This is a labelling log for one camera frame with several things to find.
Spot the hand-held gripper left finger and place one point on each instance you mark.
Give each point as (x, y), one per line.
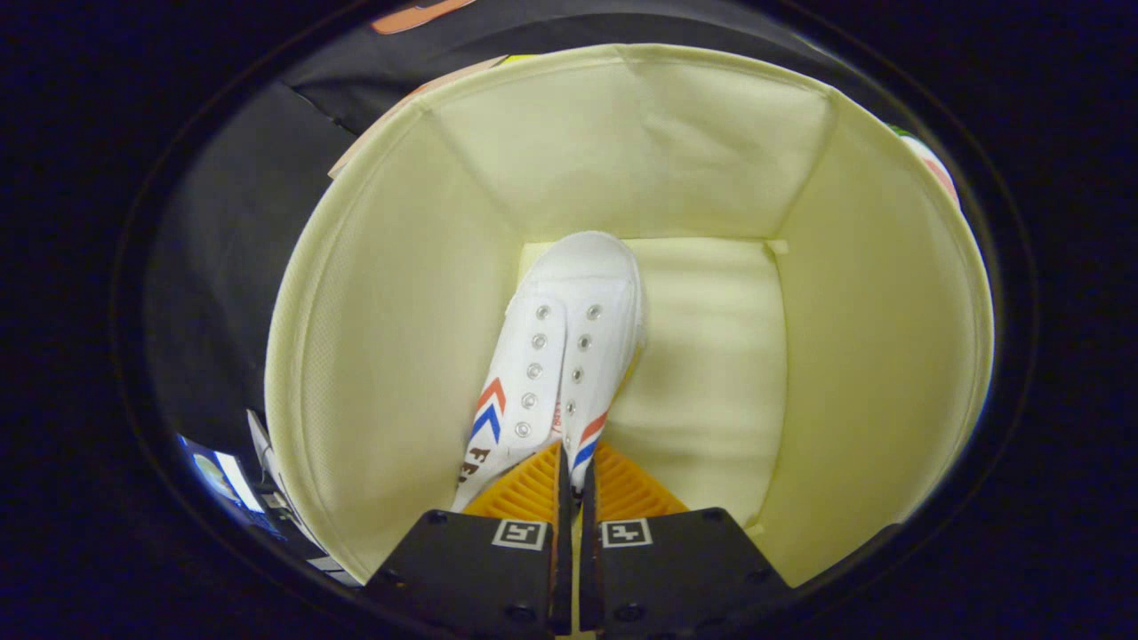
(471, 578)

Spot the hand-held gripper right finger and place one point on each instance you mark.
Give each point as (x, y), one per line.
(685, 578)

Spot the beige fabric storage box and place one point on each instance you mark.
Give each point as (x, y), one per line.
(711, 356)

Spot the white canvas shoe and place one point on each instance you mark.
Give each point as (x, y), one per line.
(569, 356)

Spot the blue printed card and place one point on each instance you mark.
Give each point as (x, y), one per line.
(218, 476)

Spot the watermelon slice plush toy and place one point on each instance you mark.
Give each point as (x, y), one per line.
(933, 169)

